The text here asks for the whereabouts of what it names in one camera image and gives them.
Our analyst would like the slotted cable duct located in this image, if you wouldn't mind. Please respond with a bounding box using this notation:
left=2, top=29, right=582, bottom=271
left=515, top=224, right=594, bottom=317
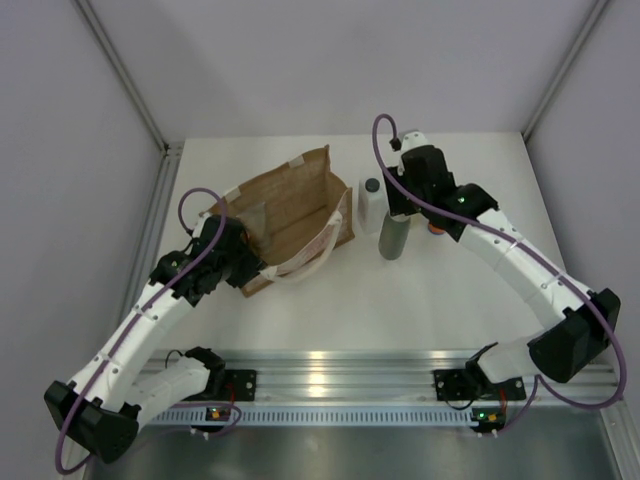
left=151, top=406, right=479, bottom=427

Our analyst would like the grey bottle beige pump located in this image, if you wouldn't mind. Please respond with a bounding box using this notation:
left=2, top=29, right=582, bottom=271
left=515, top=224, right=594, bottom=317
left=378, top=210, right=411, bottom=261

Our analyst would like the green dish soap red cap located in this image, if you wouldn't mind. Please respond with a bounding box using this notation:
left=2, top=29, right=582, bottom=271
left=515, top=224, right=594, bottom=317
left=242, top=229, right=251, bottom=247

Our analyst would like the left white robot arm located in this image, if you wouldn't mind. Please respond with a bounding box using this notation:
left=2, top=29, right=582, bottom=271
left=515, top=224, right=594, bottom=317
left=44, top=214, right=262, bottom=464

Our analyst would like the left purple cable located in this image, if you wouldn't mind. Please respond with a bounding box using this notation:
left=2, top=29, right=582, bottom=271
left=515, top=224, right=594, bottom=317
left=54, top=187, right=229, bottom=475

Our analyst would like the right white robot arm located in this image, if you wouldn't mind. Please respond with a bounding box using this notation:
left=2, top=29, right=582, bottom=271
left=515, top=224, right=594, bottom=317
left=385, top=131, right=621, bottom=397

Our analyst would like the right aluminium frame post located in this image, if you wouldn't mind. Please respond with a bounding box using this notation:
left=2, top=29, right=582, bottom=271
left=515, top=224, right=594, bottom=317
left=521, top=0, right=614, bottom=144

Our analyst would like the orange blue pump bottle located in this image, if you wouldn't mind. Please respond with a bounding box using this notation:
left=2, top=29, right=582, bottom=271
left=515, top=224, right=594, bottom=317
left=427, top=223, right=446, bottom=235

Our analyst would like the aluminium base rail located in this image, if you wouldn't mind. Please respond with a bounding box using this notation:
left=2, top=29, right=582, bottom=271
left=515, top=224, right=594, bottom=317
left=117, top=347, right=624, bottom=406

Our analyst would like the black mounting plate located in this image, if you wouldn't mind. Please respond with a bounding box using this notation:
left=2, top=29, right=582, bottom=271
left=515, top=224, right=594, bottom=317
left=433, top=368, right=527, bottom=402
left=220, top=369, right=257, bottom=403

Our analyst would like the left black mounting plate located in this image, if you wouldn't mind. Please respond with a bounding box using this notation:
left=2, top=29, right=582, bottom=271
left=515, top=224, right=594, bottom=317
left=220, top=369, right=257, bottom=403

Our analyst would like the white bottle black cap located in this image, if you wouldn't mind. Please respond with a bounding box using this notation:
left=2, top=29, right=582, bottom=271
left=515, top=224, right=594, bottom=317
left=357, top=177, right=387, bottom=234

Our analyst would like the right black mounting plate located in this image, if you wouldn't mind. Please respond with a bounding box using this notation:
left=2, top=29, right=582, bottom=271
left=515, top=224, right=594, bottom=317
left=433, top=368, right=527, bottom=402

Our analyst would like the brown burlap canvas bag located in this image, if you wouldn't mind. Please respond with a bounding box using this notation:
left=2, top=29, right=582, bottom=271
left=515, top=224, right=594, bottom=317
left=223, top=146, right=355, bottom=298

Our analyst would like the translucent grey squeeze tube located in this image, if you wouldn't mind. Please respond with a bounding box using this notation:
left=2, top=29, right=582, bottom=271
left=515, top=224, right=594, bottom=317
left=237, top=202, right=271, bottom=250

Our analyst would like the left aluminium frame post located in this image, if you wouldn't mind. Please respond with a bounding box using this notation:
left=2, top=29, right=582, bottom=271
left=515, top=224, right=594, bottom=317
left=72, top=0, right=174, bottom=156

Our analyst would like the aluminium frame post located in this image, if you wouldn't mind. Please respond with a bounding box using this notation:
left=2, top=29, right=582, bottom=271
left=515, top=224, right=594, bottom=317
left=521, top=0, right=614, bottom=144
left=72, top=0, right=174, bottom=156

